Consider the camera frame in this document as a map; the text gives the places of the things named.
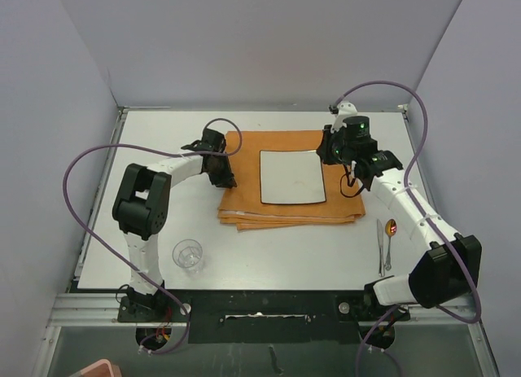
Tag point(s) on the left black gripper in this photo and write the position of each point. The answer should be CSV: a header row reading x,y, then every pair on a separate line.
x,y
225,180

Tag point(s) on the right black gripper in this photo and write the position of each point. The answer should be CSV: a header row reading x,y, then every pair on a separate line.
x,y
324,150

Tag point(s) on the white square plate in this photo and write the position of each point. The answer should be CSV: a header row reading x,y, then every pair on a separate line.
x,y
291,178

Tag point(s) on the clear drinking glass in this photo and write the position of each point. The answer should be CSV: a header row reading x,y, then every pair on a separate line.
x,y
188,255

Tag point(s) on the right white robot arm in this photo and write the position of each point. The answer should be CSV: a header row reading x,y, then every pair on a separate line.
x,y
449,262

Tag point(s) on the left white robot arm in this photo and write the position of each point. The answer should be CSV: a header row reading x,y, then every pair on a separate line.
x,y
142,204

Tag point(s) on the silver table knife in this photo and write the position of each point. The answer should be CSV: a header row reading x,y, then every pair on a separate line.
x,y
381,248

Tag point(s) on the copper bowl spoon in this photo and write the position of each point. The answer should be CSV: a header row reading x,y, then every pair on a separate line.
x,y
390,229

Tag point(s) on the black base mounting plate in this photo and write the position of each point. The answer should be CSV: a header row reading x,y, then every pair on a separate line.
x,y
252,317

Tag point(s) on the pink box corner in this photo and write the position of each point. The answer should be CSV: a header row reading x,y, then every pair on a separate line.
x,y
101,368

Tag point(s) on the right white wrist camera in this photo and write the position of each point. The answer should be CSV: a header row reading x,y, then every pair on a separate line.
x,y
341,111

